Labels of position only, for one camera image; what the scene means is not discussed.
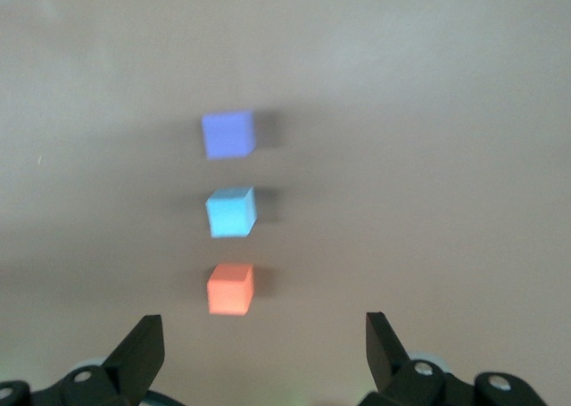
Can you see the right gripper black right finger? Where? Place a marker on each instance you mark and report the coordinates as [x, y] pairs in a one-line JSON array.
[[392, 366]]

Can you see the light blue foam block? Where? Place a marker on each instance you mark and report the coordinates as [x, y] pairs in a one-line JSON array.
[[231, 212]]

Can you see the orange foam block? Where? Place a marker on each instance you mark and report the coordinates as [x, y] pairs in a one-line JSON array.
[[230, 290]]

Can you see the purple foam block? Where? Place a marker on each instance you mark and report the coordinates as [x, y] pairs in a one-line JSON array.
[[227, 135]]

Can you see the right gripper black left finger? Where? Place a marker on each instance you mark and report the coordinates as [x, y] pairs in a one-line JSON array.
[[129, 366]]

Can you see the brown table cover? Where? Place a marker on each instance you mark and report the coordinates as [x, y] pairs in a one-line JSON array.
[[401, 111]]

